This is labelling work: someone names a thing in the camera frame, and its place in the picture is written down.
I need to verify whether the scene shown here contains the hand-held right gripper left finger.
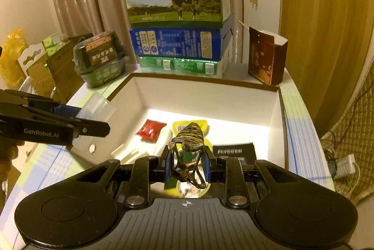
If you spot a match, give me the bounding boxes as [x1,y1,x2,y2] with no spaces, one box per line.
[74,145,176,209]

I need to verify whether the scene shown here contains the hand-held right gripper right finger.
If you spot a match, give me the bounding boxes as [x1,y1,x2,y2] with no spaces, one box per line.
[201,145,298,209]

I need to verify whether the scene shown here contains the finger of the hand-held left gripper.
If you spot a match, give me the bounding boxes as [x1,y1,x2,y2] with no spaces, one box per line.
[44,110,111,139]
[18,91,82,120]

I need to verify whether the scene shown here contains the clear plastic cup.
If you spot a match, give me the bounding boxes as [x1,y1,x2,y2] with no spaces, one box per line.
[77,91,115,123]

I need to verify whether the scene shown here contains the black shaver box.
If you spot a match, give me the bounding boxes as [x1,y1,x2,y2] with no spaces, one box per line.
[212,142,258,166]

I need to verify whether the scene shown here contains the white hair claw clip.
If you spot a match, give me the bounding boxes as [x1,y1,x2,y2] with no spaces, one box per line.
[111,127,173,165]

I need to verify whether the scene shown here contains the red sauce packet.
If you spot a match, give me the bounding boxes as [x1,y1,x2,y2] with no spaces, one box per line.
[137,119,168,141]

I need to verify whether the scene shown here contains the yellow green snack packet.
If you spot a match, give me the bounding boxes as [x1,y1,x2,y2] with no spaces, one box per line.
[164,119,211,199]

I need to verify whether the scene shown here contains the white cardboard box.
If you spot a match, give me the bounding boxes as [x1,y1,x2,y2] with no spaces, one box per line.
[70,72,290,180]

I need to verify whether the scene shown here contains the person's left hand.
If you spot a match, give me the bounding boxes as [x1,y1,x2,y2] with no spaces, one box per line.
[0,142,19,181]

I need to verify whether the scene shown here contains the brown cardboard box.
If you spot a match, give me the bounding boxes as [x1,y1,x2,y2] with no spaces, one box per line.
[26,36,94,103]

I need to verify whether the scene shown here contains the dark instant noodle bowl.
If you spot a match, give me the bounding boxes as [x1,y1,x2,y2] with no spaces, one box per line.
[72,30,131,89]

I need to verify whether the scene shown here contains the white cardboard hanger piece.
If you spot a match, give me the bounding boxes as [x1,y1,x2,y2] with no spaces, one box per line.
[17,44,49,77]

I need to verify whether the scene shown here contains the small green boxes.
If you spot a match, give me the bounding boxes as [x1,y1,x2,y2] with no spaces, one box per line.
[41,32,64,57]

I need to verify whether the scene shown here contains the yellow plastic bag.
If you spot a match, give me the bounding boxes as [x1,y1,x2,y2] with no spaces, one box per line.
[0,28,26,87]

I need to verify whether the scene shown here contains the green carton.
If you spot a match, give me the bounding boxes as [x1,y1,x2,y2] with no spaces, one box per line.
[137,55,232,79]

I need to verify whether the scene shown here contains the blue carton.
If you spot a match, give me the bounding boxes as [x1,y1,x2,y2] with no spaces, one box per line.
[129,14,235,61]

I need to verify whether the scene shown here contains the dark red gift box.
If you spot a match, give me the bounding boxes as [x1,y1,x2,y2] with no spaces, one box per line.
[237,20,289,86]

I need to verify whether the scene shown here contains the white power strip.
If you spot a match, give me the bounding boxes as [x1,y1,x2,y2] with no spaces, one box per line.
[335,154,357,180]

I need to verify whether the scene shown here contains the quilted beige mat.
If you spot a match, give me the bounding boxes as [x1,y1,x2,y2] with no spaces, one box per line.
[320,63,374,206]

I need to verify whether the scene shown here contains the wooden wardrobe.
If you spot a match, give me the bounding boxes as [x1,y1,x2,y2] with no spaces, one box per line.
[279,0,374,138]

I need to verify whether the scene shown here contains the black cable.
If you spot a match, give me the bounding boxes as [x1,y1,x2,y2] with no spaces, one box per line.
[321,86,374,177]

